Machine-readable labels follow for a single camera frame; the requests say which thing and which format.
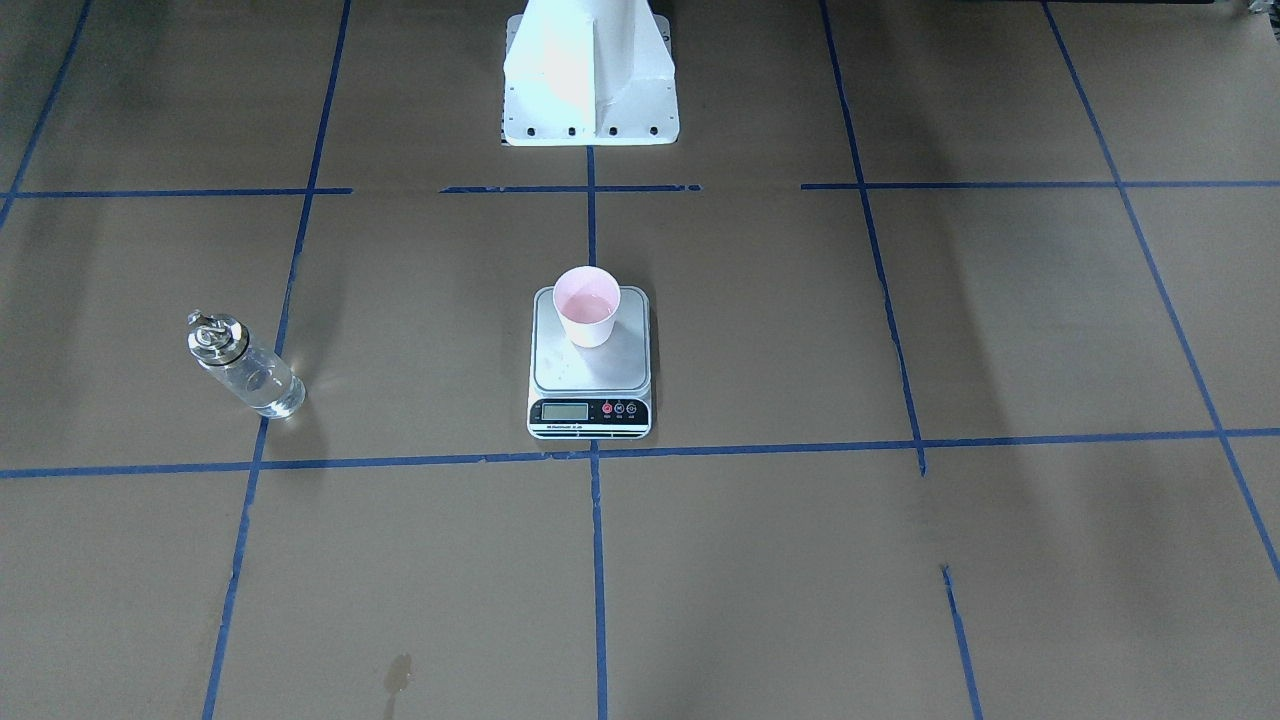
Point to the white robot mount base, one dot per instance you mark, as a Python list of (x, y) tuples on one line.
[(589, 73)]

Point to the pink cup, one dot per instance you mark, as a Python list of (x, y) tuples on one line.
[(586, 299)]

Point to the white digital scale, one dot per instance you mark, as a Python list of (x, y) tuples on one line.
[(603, 392)]

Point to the brown paper table cover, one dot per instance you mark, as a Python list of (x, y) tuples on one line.
[(964, 355)]

